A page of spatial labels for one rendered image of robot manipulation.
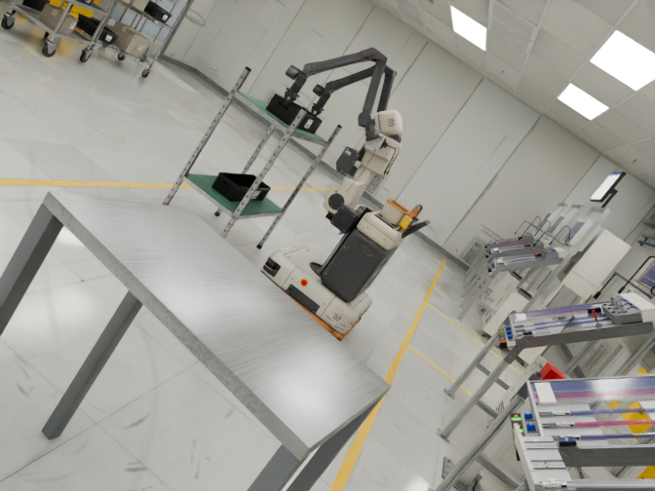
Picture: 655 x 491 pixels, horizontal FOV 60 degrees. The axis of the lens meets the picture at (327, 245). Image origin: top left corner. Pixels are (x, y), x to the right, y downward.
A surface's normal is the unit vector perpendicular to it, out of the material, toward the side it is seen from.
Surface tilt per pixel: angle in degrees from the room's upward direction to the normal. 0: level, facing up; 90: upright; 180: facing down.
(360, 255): 90
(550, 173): 90
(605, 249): 90
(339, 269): 90
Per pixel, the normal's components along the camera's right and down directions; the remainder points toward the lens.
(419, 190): -0.25, 0.09
